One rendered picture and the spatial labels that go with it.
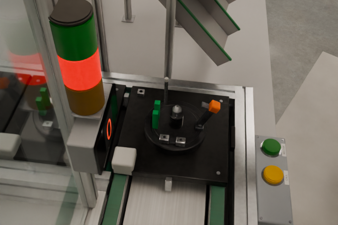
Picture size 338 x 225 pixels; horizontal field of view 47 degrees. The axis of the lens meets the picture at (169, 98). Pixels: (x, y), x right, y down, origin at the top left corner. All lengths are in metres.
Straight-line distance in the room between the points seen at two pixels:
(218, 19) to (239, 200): 0.49
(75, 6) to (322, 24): 2.64
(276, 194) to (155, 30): 0.70
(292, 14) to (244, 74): 1.86
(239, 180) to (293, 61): 1.84
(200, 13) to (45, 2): 0.65
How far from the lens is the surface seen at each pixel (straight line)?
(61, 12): 0.45
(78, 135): 0.55
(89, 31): 0.45
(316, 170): 1.03
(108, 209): 0.81
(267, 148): 0.88
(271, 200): 0.84
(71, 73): 0.48
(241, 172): 0.85
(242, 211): 0.81
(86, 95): 0.51
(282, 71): 2.53
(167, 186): 0.83
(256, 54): 1.26
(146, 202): 0.85
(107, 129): 0.59
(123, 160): 0.81
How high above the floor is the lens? 1.67
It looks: 48 degrees down
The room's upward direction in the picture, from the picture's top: 3 degrees clockwise
